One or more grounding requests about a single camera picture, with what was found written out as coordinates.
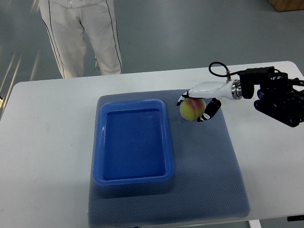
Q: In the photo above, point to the brown cardboard box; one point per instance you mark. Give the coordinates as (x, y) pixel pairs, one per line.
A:
(287, 5)

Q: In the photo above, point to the grey textured mat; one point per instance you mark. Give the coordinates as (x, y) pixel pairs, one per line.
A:
(206, 184)

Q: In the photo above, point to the green red peach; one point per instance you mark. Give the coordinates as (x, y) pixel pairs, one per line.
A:
(191, 108)

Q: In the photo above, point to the blue plastic tray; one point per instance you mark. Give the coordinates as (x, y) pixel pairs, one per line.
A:
(133, 143)

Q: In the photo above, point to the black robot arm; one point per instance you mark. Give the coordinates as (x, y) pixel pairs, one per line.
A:
(277, 97)

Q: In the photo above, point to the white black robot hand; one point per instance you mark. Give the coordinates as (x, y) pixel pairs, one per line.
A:
(211, 93)

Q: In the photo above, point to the person in beige trousers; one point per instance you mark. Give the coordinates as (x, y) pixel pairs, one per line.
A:
(69, 21)

